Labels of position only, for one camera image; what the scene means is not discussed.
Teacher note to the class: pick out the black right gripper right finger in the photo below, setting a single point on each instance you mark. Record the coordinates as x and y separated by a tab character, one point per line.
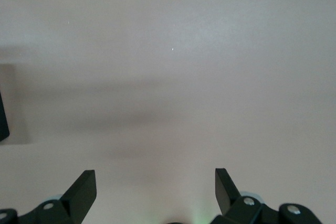
228	197

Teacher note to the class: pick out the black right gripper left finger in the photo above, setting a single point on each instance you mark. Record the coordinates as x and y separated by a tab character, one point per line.
76	197

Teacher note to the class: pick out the black plastic box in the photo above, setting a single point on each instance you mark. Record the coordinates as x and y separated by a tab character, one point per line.
3	121

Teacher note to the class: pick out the table cover cloth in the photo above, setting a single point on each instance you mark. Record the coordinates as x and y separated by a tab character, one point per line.
168	77

